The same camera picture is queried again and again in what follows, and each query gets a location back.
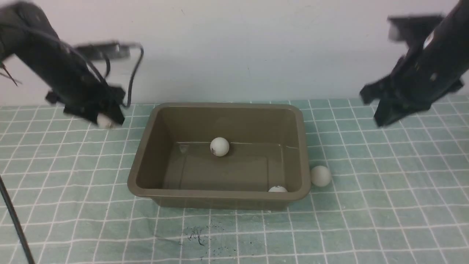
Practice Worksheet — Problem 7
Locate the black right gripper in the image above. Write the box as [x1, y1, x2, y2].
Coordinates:
[359, 51, 465, 128]

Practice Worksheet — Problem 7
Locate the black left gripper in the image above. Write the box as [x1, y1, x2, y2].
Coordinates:
[45, 76, 126, 126]

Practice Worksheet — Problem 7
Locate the white ping-pong ball with logo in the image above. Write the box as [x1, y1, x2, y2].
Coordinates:
[96, 114, 115, 130]

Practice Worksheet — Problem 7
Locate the plain white ping-pong ball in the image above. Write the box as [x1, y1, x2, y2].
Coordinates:
[210, 137, 230, 157]

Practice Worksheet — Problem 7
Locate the white ping-pong ball printed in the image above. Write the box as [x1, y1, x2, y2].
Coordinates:
[268, 186, 288, 193]

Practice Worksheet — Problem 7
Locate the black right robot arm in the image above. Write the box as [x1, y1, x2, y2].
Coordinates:
[359, 0, 469, 128]

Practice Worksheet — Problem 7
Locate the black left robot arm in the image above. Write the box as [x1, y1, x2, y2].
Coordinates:
[0, 1, 125, 128]

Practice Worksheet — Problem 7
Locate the olive green plastic bin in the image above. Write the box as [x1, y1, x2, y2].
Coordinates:
[127, 102, 311, 210]

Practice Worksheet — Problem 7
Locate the teal checkered tablecloth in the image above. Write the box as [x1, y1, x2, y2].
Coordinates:
[0, 96, 469, 264]

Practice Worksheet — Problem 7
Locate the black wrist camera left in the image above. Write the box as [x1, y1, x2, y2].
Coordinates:
[75, 42, 130, 61]

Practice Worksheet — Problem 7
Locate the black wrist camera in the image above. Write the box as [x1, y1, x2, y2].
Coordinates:
[387, 14, 444, 47]
[75, 42, 130, 61]

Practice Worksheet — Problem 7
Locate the black cable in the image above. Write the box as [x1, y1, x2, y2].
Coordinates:
[102, 44, 144, 108]
[0, 176, 35, 264]

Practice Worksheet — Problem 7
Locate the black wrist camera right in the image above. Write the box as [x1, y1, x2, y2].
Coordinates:
[387, 14, 444, 47]

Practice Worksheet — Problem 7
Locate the black cable bottom left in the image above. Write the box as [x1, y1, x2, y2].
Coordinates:
[0, 176, 35, 264]

